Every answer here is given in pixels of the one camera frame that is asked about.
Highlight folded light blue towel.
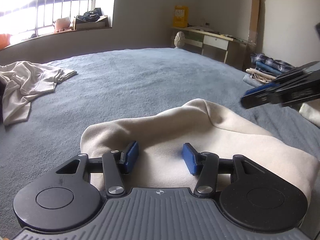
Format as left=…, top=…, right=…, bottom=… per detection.
left=243, top=76, right=265, bottom=87

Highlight orange bag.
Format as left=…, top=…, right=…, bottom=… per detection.
left=0, top=33, right=13, bottom=48

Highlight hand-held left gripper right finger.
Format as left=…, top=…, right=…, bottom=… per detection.
left=182, top=142, right=266, bottom=198

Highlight cardboard shoe box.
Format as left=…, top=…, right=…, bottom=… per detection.
left=72, top=15, right=110, bottom=30

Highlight folded plaid shirt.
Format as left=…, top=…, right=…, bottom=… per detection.
left=251, top=53, right=296, bottom=74

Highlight tall cardboard plank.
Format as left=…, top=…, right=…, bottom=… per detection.
left=249, top=0, right=262, bottom=45

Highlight barred window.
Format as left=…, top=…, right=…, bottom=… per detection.
left=0, top=0, right=118, bottom=45

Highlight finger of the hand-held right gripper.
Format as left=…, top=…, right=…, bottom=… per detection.
left=240, top=88, right=285, bottom=110
left=246, top=76, right=285, bottom=97

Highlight folded beige pants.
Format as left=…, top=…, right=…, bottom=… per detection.
left=246, top=68, right=275, bottom=83

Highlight blue-grey bed blanket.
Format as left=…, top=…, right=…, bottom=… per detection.
left=0, top=47, right=320, bottom=240

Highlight cream carved bedpost finial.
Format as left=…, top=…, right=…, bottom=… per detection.
left=174, top=31, right=186, bottom=49

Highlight light grey sweatshirt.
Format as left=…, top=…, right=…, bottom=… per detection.
left=0, top=60, right=78, bottom=126

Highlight dark sneakers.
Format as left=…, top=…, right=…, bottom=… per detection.
left=80, top=8, right=102, bottom=22

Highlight cream wooden desk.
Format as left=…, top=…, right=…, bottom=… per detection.
left=171, top=26, right=250, bottom=70

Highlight folded blue jeans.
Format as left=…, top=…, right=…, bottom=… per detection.
left=255, top=61, right=284, bottom=77

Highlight yellow box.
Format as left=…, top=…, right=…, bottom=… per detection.
left=173, top=5, right=190, bottom=28

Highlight beige zip jacket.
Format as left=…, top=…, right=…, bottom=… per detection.
left=80, top=99, right=316, bottom=203

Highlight dark garment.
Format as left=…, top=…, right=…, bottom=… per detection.
left=0, top=80, right=6, bottom=123

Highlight pink rounded object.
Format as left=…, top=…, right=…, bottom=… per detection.
left=53, top=16, right=72, bottom=32

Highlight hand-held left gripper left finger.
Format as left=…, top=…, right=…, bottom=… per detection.
left=56, top=140, right=140, bottom=198

